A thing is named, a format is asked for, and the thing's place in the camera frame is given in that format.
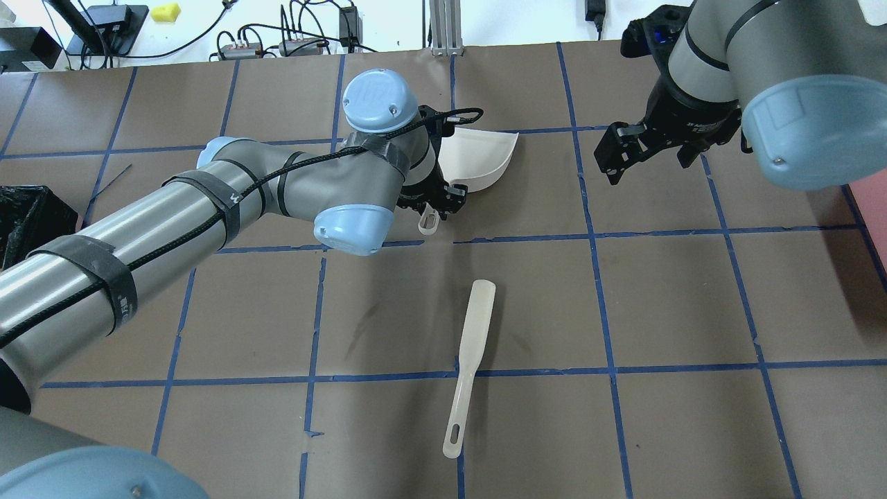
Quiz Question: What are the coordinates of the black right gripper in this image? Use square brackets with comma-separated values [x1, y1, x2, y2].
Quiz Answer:
[595, 71, 741, 186]

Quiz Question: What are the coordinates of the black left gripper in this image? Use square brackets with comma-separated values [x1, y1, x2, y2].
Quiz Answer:
[396, 105, 468, 219]

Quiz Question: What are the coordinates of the beige plastic dustpan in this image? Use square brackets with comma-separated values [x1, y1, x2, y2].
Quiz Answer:
[417, 127, 520, 236]

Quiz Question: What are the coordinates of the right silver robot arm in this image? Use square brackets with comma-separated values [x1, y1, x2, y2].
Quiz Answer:
[595, 1, 886, 191]

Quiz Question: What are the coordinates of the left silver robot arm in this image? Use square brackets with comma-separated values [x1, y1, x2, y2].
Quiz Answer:
[2, 67, 484, 498]

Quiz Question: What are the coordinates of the pink plastic bin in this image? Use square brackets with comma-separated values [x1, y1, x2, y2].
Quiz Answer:
[849, 169, 886, 269]

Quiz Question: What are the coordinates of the black bag lined bin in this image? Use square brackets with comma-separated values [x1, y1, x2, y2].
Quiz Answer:
[1, 184, 79, 270]

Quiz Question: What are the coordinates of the black power adapter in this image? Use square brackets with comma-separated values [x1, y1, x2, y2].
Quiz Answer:
[339, 6, 363, 51]

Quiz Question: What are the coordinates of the yellow sponge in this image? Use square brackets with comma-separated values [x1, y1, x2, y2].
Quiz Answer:
[149, 2, 182, 24]

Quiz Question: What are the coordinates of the aluminium frame post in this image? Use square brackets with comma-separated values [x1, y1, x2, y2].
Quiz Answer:
[428, 0, 464, 57]

